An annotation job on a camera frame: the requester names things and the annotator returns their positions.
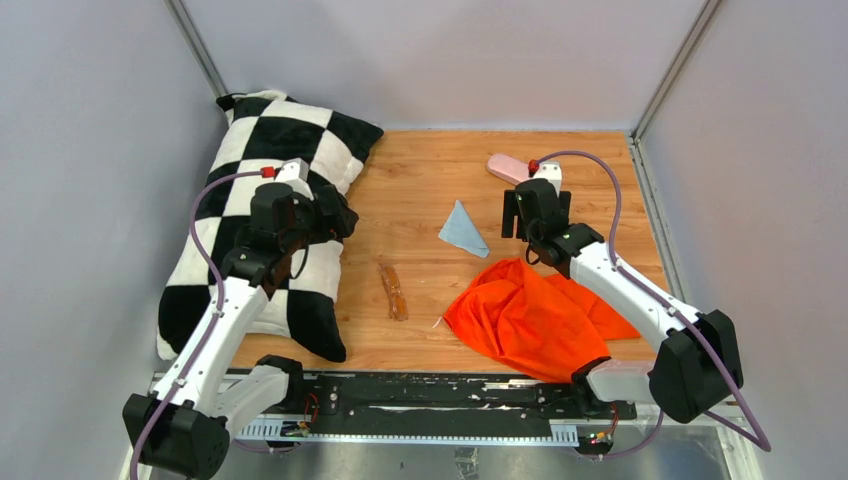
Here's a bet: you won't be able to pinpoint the pink glasses case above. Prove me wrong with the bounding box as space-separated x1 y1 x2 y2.
485 153 530 185

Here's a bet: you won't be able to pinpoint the light blue cleaning cloth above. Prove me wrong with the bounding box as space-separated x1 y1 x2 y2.
438 200 490 258

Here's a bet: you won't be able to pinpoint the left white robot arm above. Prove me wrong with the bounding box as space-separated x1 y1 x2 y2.
122 180 358 479

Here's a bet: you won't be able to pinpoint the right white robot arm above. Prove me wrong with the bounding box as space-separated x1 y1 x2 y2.
501 178 744 423

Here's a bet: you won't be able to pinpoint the orange transparent sunglasses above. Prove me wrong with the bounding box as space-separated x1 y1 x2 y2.
380 264 409 321

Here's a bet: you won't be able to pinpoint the orange cloth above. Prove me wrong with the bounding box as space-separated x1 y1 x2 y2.
442 258 640 383

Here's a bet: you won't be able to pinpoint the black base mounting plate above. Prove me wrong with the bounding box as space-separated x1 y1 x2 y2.
241 370 639 440

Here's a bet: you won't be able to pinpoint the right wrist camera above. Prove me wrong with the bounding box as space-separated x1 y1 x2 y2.
528 160 563 192

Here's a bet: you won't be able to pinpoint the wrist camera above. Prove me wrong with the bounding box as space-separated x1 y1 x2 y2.
528 160 563 192
274 158 314 200

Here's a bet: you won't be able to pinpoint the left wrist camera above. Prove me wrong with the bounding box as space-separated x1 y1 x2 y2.
274 158 314 200

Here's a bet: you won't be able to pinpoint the aluminium frame rail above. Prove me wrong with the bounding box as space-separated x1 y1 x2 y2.
119 370 763 480

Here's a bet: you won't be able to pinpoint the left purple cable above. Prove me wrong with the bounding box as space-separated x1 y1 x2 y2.
128 168 276 480

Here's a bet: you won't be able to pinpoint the purple cable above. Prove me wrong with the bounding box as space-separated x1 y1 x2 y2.
128 168 276 480
537 150 772 454

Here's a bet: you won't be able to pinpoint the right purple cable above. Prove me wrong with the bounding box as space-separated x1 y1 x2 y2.
537 150 772 454

